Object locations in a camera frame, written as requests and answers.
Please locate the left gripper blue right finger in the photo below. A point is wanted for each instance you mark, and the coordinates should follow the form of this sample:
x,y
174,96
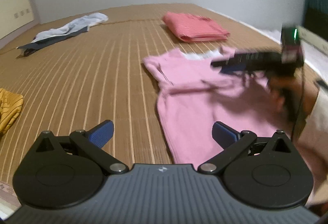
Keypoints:
x,y
233,143

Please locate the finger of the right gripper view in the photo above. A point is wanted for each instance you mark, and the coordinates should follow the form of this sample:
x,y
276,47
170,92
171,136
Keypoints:
x,y
237,63

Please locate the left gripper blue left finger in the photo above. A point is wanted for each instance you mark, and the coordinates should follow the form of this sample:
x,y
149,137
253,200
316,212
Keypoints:
x,y
89,144

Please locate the pink sweatshirt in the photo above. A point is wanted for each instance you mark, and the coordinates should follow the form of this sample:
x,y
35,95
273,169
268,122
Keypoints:
x,y
192,97

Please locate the person's right hand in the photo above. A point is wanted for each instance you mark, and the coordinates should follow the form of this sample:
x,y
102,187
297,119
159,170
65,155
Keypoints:
x,y
310,100

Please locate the folded red striped garment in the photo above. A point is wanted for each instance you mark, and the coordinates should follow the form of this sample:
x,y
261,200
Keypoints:
x,y
193,28

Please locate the yellow striped garment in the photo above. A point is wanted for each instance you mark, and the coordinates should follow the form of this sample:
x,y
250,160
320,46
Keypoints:
x,y
10,109

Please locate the white and navy garment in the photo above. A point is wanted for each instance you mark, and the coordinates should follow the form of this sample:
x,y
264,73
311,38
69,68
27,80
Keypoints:
x,y
69,30

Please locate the cream bed headboard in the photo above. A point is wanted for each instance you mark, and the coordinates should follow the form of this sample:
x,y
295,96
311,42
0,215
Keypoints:
x,y
14,14

